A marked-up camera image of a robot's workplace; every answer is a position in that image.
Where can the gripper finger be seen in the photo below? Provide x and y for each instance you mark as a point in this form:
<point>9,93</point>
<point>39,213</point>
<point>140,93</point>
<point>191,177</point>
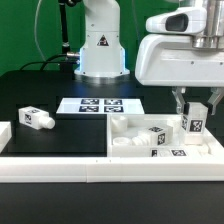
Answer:
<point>178,93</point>
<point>217,93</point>

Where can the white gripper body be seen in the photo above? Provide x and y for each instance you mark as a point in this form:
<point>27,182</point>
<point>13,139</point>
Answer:
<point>183,48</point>

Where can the white square tabletop tray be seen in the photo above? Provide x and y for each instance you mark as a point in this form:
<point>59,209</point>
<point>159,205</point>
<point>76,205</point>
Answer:
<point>129,125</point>

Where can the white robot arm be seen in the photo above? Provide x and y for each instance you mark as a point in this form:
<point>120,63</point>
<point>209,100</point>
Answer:
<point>102,58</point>

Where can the white U-shaped fence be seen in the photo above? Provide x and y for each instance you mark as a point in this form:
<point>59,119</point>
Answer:
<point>76,151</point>

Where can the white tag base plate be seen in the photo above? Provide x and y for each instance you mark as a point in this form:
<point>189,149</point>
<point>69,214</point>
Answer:
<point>100,106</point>

